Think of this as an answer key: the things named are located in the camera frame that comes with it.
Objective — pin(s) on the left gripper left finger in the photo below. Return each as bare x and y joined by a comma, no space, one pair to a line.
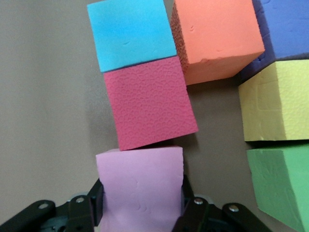
77,215

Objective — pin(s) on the yellow foam cube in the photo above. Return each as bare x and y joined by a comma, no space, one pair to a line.
277,101

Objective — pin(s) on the green foam cube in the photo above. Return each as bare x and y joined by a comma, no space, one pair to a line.
282,186

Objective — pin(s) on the pink foam cube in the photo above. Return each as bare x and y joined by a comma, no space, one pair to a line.
142,188

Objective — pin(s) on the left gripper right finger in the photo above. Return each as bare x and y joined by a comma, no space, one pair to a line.
202,215

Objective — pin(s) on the orange foam cube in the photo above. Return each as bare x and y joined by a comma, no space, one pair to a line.
217,36

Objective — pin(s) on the blue foam cube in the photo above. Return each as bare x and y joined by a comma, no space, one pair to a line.
130,33

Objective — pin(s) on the red foam cube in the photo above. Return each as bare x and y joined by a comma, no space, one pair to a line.
152,104

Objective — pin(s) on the purple foam cube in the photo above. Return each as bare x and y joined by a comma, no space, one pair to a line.
285,26

